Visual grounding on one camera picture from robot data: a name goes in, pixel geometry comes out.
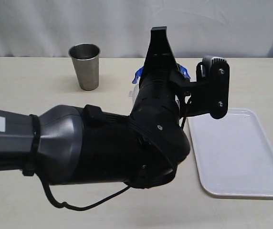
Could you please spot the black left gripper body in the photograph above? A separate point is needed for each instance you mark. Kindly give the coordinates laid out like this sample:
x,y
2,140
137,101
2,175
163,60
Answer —
x,y
156,102

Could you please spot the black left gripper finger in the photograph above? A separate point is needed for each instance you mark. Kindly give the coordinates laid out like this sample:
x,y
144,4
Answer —
x,y
159,55

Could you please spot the stainless steel cup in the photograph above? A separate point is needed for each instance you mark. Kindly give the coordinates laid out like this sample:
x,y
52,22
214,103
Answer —
x,y
85,59

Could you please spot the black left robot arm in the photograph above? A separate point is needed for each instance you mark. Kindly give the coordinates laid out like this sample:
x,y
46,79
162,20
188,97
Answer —
x,y
78,145

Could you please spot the clear tall plastic container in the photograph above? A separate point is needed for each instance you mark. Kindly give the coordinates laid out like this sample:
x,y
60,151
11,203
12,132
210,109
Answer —
x,y
134,93

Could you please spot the white plastic tray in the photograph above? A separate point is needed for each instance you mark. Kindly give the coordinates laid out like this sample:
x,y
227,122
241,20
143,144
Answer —
x,y
233,155

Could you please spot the white backdrop curtain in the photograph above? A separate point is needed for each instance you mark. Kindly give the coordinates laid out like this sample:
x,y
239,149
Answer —
x,y
121,28

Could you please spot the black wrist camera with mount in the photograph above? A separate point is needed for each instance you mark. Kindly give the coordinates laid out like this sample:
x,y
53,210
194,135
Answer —
x,y
209,93

